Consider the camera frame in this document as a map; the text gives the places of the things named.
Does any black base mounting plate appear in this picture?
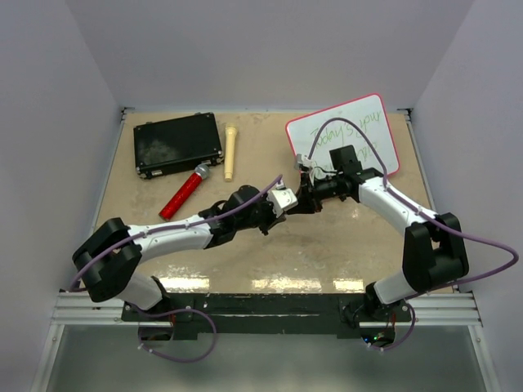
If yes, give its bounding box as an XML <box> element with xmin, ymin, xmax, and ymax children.
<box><xmin>122</xmin><ymin>293</ymin><xmax>412</xmax><ymax>341</ymax></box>

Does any pink framed whiteboard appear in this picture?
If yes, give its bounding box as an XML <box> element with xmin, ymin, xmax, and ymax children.
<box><xmin>286</xmin><ymin>94</ymin><xmax>400</xmax><ymax>178</ymax></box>

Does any aluminium frame rail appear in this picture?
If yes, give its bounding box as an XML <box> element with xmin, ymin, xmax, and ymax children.
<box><xmin>30</xmin><ymin>107</ymin><xmax>135</xmax><ymax>391</ymax></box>

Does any black hard case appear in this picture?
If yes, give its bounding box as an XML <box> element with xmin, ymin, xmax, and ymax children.
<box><xmin>133</xmin><ymin>112</ymin><xmax>224</xmax><ymax>180</ymax></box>

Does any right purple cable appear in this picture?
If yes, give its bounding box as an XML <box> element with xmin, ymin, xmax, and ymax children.
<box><xmin>306</xmin><ymin>117</ymin><xmax>520</xmax><ymax>352</ymax></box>

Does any cream toy microphone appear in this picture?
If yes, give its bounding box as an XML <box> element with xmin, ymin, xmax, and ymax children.
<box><xmin>224</xmin><ymin>123</ymin><xmax>238</xmax><ymax>182</ymax></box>

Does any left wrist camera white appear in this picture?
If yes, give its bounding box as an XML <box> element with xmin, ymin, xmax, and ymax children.
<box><xmin>267</xmin><ymin>188</ymin><xmax>298</xmax><ymax>217</ymax></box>

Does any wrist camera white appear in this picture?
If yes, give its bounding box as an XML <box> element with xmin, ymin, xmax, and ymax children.
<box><xmin>267</xmin><ymin>188</ymin><xmax>298</xmax><ymax>217</ymax></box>
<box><xmin>294</xmin><ymin>154</ymin><xmax>315</xmax><ymax>173</ymax></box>

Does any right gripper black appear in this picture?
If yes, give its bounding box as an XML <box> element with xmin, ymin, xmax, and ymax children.
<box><xmin>287</xmin><ymin>171</ymin><xmax>343</xmax><ymax>216</ymax></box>

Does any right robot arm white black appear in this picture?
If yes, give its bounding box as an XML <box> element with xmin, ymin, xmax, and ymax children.
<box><xmin>289</xmin><ymin>145</ymin><xmax>469</xmax><ymax>321</ymax></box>

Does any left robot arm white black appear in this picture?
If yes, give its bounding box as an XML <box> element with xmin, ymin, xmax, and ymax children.
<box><xmin>73</xmin><ymin>185</ymin><xmax>297</xmax><ymax>320</ymax></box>

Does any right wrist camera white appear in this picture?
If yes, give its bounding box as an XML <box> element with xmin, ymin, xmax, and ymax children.
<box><xmin>294</xmin><ymin>154</ymin><xmax>315</xmax><ymax>173</ymax></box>

